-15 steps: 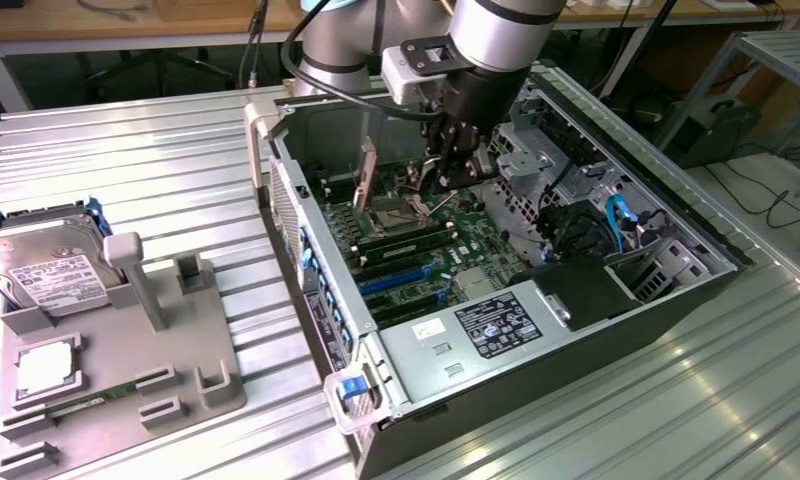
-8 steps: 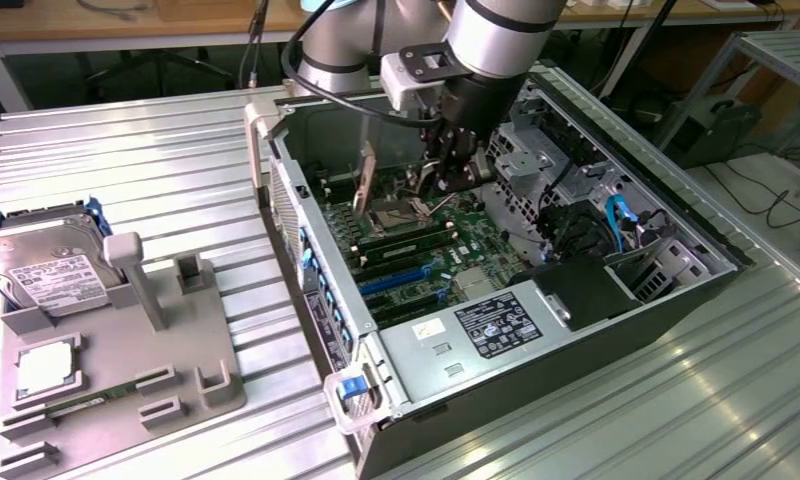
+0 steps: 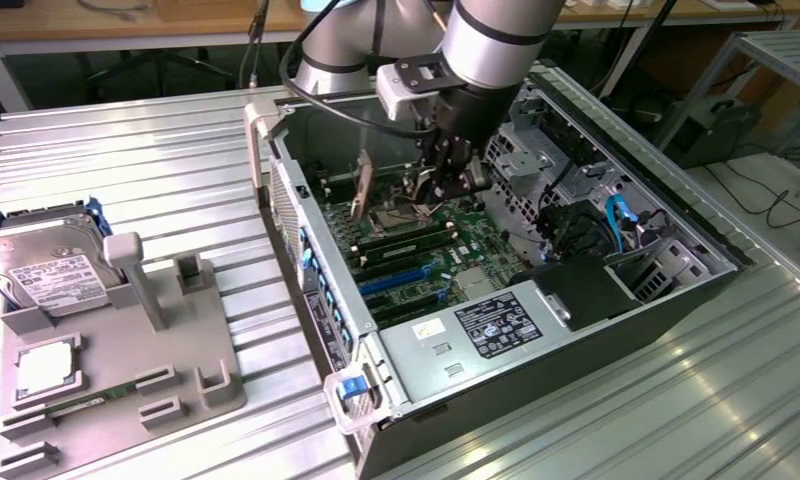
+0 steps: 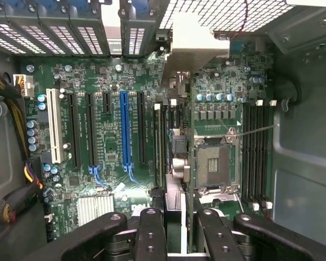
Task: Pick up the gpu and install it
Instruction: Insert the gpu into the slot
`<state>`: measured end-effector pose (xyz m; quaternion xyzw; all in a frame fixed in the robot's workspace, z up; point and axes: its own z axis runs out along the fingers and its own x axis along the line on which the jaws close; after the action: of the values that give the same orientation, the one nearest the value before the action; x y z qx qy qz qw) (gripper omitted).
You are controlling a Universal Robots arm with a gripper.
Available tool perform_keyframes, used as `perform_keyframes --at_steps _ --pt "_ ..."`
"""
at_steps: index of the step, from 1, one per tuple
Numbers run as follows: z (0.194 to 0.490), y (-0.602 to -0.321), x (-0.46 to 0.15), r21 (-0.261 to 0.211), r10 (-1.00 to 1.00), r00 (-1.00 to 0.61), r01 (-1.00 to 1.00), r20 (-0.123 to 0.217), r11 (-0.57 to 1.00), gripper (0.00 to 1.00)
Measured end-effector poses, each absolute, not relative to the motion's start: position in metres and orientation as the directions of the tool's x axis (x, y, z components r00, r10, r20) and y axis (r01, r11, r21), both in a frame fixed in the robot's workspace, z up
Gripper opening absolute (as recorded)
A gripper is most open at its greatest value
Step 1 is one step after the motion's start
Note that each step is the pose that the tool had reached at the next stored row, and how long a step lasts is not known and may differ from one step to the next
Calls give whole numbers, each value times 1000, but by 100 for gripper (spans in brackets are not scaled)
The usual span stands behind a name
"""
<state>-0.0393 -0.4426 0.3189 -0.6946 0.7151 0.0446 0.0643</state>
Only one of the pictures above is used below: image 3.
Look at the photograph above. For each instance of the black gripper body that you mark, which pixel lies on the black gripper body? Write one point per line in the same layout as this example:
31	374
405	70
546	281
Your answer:
476	115

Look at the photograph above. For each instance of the graphics card with metal bracket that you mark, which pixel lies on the graphics card with metal bracket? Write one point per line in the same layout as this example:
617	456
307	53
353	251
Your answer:
362	185

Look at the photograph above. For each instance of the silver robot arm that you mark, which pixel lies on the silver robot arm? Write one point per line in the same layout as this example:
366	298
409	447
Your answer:
493	45

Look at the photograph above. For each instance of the metal disk bay cage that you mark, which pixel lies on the metal disk bay cage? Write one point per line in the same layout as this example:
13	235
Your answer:
526	175

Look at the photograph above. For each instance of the CPU socket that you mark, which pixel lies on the CPU socket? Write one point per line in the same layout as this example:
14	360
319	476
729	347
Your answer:
393	220

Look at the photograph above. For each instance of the green motherboard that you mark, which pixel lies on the green motherboard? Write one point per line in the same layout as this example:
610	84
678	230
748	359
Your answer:
466	250

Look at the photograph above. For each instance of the black RAM stick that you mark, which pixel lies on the black RAM stick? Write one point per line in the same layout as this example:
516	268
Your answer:
400	250

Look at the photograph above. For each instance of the silver chipset heat sink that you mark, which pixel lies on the silver chipset heat sink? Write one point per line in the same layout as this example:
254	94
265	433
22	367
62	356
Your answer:
476	282

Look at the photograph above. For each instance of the blue expansion slot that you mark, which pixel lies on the blue expansion slot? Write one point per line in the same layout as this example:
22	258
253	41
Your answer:
393	282

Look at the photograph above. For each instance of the black plastic shroud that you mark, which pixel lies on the black plastic shroud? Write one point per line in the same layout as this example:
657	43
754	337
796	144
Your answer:
573	285

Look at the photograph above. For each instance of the black floor device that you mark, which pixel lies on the black floor device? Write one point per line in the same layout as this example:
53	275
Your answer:
720	135

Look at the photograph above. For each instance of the grey power supply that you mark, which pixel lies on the grey power supply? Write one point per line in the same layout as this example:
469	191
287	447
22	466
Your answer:
440	360

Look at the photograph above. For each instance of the open PC case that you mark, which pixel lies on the open PC case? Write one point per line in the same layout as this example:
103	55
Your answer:
640	350

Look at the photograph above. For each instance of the black chair base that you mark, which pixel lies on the black chair base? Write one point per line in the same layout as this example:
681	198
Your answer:
159	57

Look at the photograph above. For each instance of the blue disk carrier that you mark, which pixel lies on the blue disk carrier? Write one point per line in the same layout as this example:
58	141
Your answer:
99	215

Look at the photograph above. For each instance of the silver hard disk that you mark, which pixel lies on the silver hard disk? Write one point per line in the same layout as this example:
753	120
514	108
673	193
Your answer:
46	270

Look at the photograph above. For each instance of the grey parts rack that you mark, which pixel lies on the grey parts rack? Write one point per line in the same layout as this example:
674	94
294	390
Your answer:
106	360

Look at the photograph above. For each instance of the green RAM stick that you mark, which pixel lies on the green RAM stick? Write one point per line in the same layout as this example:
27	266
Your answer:
93	400

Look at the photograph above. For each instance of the silver CPU chip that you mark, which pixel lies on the silver CPU chip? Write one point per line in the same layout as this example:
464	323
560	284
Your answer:
46	367

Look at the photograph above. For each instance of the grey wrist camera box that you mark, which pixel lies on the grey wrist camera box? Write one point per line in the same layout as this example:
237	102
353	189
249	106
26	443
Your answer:
400	95

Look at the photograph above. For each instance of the metal slat frame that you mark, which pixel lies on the metal slat frame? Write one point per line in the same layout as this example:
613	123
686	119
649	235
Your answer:
787	50

